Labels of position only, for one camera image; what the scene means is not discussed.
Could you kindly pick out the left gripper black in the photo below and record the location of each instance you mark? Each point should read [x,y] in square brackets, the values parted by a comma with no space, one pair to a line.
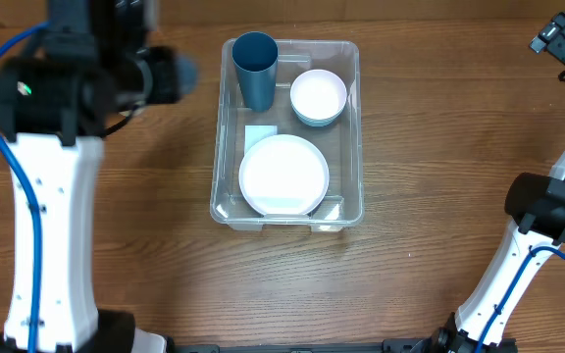
[153,60]

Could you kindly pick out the blue cup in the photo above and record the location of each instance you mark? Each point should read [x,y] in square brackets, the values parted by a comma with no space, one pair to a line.
[255,57]
[187,75]

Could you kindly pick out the pink plate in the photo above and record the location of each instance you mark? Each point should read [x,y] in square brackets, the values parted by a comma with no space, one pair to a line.
[284,175]

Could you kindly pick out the light blue bowl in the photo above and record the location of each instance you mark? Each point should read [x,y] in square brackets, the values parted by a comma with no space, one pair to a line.
[317,122]

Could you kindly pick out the pink bowl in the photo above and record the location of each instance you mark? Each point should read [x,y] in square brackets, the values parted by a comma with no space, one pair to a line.
[318,94]

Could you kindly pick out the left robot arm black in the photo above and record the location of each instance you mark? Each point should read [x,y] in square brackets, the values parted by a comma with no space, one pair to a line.
[60,81]

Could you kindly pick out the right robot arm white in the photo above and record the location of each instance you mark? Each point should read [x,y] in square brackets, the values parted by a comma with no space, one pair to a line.
[535,205]

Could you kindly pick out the clear plastic storage bin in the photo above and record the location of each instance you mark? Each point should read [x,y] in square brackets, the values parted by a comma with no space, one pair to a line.
[340,142]

